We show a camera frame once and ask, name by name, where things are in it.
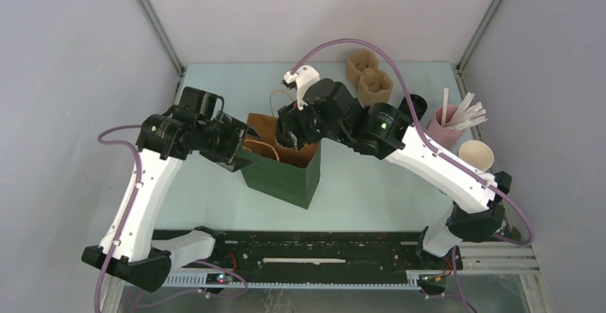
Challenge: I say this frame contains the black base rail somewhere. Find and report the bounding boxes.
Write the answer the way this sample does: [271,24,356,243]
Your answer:
[179,229,462,289]

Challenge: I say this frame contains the single white straw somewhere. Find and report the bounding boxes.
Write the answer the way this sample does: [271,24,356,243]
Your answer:
[440,88,449,127]

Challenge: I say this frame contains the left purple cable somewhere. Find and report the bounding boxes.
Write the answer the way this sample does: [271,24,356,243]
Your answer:
[94,125,143,313]

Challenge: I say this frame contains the purple cable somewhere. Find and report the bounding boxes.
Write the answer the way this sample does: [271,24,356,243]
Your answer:
[94,125,143,313]
[291,39,535,247]

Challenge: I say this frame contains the green paper bag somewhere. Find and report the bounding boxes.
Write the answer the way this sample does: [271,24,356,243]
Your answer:
[238,111,322,209]

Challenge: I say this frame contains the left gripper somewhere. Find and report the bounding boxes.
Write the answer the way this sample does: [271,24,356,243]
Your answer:
[197,111,263,172]

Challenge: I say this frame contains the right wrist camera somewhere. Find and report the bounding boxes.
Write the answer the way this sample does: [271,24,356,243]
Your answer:
[282,65,320,111]

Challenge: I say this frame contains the bundle of white straws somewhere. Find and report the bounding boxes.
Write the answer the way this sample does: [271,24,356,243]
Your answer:
[445,93,488,131]

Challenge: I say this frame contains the stacked brown cup carriers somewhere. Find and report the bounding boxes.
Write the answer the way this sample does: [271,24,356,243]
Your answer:
[345,49,393,106]

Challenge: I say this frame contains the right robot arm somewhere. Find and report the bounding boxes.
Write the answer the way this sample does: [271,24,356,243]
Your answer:
[275,79,512,269]

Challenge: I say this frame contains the pink straw holder cup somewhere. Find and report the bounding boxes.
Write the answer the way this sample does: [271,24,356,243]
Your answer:
[425,106,467,150]

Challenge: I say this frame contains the stack of black lids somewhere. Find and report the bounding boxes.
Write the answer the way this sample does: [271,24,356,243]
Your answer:
[398,94,427,120]

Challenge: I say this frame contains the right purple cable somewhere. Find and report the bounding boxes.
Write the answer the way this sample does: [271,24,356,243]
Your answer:
[291,39,535,247]

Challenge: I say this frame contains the stack of paper cups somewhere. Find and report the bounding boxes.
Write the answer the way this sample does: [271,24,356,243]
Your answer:
[457,140,495,171]

